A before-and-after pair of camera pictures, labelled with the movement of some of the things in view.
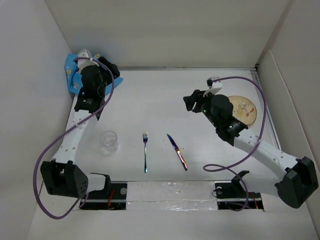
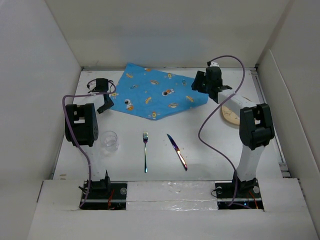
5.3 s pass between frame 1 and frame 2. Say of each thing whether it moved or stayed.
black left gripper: moved
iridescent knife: stayed
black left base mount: stayed
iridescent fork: stayed
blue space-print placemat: moved
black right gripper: moved
